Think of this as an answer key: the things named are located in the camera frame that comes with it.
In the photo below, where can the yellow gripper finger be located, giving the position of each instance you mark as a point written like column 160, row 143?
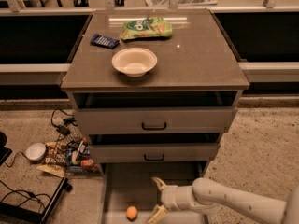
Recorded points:
column 159, row 212
column 159, row 183

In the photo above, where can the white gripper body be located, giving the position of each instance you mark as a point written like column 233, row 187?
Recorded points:
column 169, row 197

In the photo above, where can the orange fruit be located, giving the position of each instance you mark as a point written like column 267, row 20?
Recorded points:
column 131, row 212

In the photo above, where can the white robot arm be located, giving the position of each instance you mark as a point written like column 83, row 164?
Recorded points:
column 203, row 195

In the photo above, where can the middle grey drawer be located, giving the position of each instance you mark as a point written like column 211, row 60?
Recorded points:
column 154, row 152

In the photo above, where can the grey drawer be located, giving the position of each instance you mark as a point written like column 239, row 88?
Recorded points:
column 130, row 184
column 154, row 152
column 154, row 120

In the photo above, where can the bottom grey drawer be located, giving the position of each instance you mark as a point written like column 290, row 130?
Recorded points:
column 130, row 184

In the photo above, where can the top grey drawer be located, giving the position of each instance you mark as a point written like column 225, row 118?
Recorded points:
column 154, row 120

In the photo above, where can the grey drawer cabinet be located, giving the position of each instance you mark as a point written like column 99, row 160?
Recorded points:
column 155, row 100

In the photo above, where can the black metal stand base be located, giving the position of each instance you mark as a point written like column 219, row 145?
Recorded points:
column 34, row 208

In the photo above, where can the green chip bag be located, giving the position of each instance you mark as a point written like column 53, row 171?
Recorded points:
column 146, row 28

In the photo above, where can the blue snack packet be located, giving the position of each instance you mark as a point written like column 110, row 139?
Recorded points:
column 104, row 41

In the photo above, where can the wire basket of snacks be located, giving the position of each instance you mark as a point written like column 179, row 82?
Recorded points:
column 68, row 156

